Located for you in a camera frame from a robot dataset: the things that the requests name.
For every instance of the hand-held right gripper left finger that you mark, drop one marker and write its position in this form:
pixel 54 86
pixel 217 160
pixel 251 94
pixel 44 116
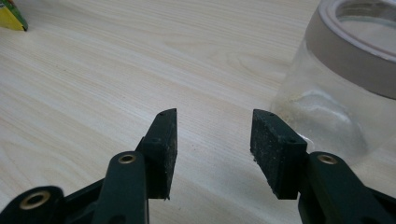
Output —
pixel 160 155

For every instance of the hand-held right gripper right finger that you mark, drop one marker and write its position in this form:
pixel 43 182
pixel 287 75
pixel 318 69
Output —
pixel 280 155

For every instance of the yellow green spouted pouch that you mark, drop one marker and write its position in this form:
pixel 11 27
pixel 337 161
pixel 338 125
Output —
pixel 9 18

